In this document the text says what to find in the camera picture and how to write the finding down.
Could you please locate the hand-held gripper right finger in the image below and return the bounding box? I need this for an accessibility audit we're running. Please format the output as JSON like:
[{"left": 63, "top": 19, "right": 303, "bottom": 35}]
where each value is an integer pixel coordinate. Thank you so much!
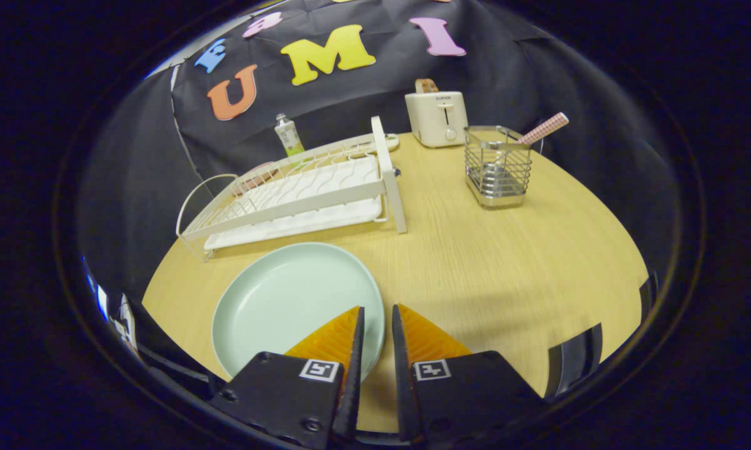
[{"left": 391, "top": 304, "right": 546, "bottom": 446}]

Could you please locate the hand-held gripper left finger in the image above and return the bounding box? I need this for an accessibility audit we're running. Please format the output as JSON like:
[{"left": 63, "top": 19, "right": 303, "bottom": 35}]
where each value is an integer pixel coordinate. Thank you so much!
[{"left": 208, "top": 305, "right": 366, "bottom": 450}]

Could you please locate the pale green plate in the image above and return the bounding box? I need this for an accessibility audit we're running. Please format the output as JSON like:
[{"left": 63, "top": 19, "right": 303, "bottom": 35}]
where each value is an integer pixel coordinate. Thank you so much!
[{"left": 211, "top": 242, "right": 386, "bottom": 382}]

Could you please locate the white wire dish rack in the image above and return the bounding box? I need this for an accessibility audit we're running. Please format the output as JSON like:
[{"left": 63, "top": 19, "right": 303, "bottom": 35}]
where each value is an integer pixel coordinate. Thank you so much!
[{"left": 176, "top": 116, "right": 409, "bottom": 262}]

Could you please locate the metal wire basket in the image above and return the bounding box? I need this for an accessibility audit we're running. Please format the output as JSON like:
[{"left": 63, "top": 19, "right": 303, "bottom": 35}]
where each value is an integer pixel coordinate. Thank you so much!
[{"left": 464, "top": 125, "right": 533, "bottom": 209}]

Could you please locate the pink checkered handle spoon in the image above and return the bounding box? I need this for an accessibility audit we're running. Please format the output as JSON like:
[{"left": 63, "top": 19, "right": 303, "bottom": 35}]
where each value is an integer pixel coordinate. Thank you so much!
[{"left": 475, "top": 112, "right": 570, "bottom": 171}]

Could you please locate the pink plate with food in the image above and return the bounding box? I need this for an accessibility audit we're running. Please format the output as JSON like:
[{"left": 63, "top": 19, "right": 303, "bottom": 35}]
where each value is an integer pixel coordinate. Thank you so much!
[{"left": 235, "top": 161, "right": 281, "bottom": 192}]

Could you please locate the white power strip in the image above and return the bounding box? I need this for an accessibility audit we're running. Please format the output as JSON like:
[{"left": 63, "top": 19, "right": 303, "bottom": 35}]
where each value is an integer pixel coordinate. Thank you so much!
[{"left": 116, "top": 292, "right": 140, "bottom": 354}]

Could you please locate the small green liquid bottle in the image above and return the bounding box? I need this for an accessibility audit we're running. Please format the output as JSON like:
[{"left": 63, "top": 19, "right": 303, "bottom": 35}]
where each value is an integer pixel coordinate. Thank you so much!
[{"left": 274, "top": 113, "right": 306, "bottom": 158}]

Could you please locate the white toaster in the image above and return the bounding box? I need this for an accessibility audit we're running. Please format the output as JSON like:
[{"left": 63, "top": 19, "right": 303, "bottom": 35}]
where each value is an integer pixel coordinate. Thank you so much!
[{"left": 404, "top": 91, "right": 469, "bottom": 149}]

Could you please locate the blue and white poster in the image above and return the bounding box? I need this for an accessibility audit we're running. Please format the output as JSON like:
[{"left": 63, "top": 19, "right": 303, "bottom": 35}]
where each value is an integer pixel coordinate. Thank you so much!
[{"left": 83, "top": 259, "right": 115, "bottom": 326}]

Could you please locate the black backdrop cloth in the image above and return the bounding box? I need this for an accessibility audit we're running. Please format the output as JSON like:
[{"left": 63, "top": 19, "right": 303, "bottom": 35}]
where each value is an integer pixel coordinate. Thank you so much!
[{"left": 76, "top": 0, "right": 682, "bottom": 301}]

